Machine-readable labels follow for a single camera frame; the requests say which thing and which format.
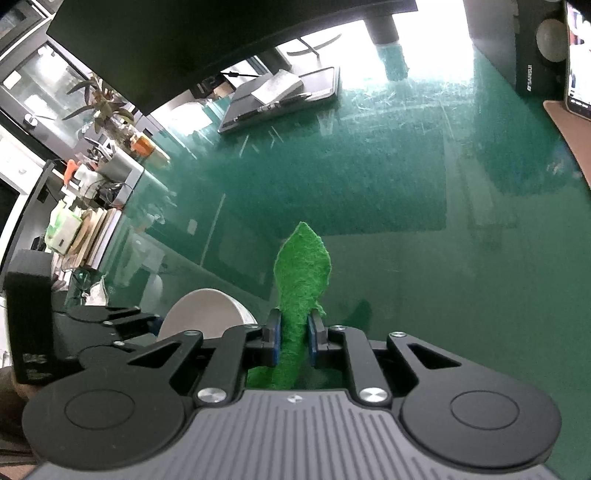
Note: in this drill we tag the grey monitor pole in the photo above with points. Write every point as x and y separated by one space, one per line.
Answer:
383 27

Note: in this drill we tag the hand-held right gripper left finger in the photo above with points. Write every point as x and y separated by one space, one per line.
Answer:
275 339

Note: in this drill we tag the clear plastic wrapper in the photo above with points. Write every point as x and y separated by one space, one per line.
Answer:
98 290

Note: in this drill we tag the black monitor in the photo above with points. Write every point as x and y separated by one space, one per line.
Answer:
184 37

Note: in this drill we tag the green cloth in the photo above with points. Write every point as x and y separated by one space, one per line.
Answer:
300 267

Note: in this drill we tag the grey planter box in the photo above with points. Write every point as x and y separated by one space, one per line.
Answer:
122 166

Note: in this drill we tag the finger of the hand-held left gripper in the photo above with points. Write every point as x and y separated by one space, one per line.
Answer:
136 345
134 321

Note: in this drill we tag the curved monitor foot stand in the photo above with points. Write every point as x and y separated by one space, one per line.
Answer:
314 48

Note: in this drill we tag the potted plant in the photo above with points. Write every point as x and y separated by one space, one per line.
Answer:
104 104

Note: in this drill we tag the black speaker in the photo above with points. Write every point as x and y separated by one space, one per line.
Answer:
531 46

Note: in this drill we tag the white microwave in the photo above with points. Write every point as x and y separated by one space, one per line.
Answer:
18 157

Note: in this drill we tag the brown desk mat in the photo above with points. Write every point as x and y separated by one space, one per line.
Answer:
575 138

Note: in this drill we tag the smartphone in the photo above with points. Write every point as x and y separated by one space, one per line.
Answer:
579 55

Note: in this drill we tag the orange cup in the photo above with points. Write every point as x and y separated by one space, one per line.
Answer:
142 145

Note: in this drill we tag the black pen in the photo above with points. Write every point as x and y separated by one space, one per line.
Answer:
247 115
286 101

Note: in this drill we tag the white plate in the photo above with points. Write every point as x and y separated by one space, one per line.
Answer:
203 314

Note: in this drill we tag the stack of books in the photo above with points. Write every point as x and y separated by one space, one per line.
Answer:
97 235

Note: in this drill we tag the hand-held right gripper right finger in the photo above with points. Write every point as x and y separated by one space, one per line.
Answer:
313 339

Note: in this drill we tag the white notebook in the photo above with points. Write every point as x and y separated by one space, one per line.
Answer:
277 87

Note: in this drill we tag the green white tissue pack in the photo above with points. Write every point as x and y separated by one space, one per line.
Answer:
64 228

